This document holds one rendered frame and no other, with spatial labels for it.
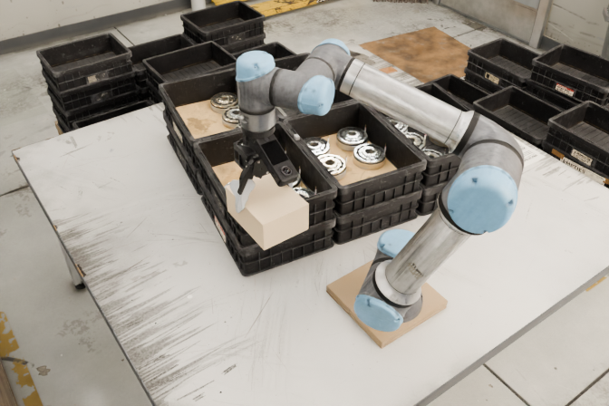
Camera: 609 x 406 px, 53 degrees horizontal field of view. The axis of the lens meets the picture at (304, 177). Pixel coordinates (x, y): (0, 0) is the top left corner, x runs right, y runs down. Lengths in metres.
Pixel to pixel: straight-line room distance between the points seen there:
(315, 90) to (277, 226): 0.33
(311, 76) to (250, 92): 0.12
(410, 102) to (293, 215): 0.35
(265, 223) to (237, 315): 0.44
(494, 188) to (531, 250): 0.86
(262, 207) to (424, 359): 0.58
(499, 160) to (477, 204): 0.09
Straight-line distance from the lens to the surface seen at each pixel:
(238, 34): 3.51
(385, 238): 1.51
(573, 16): 4.71
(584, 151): 2.77
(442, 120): 1.24
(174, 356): 1.61
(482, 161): 1.15
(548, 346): 2.66
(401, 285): 1.36
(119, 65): 3.27
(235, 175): 1.90
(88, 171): 2.24
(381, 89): 1.24
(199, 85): 2.26
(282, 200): 1.35
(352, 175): 1.90
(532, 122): 3.19
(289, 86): 1.16
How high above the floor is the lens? 1.99
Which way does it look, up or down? 38 degrees down
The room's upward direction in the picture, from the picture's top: 1 degrees clockwise
